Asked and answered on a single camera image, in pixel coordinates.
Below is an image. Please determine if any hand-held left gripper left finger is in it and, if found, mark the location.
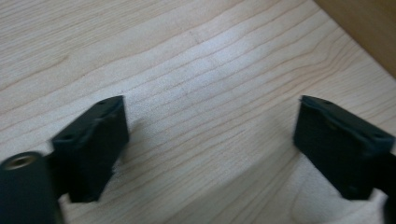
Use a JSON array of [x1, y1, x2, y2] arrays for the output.
[[49, 94, 131, 203]]

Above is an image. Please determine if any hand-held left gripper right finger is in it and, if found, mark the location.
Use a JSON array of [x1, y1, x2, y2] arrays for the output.
[[292, 94, 396, 201]]

